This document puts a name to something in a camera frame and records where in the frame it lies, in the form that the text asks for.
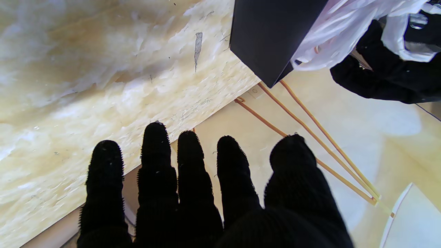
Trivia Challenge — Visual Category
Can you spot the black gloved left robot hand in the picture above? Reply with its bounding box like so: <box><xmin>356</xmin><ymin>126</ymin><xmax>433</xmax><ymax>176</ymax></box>
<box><xmin>330</xmin><ymin>10</ymin><xmax>441</xmax><ymax>104</ymax></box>

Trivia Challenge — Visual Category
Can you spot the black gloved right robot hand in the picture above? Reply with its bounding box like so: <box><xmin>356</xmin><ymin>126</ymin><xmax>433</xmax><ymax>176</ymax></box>
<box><xmin>78</xmin><ymin>121</ymin><xmax>353</xmax><ymax>248</ymax></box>

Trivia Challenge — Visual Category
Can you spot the white plastic bag orange logo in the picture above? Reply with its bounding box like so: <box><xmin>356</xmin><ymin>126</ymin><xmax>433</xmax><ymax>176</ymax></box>
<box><xmin>291</xmin><ymin>0</ymin><xmax>441</xmax><ymax>71</ymax></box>

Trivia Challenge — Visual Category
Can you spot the black gift box pink inside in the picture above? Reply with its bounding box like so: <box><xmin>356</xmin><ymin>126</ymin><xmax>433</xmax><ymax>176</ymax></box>
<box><xmin>230</xmin><ymin>0</ymin><xmax>328</xmax><ymax>88</ymax></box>

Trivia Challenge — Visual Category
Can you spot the tripod floor lamp white shade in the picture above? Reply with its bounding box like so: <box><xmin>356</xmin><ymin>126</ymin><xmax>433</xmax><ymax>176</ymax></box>
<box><xmin>234</xmin><ymin>80</ymin><xmax>441</xmax><ymax>248</ymax></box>

